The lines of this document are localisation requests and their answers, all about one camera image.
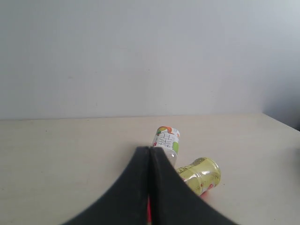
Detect clear bottle fruit label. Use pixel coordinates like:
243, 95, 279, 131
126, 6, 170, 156
152, 126, 180, 166

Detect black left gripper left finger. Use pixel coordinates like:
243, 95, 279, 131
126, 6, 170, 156
64, 147, 150, 225

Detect yellow bottle red cap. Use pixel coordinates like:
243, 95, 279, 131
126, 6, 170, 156
175, 157, 221, 197

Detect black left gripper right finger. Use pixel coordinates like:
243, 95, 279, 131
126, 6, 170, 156
149, 147, 235, 225

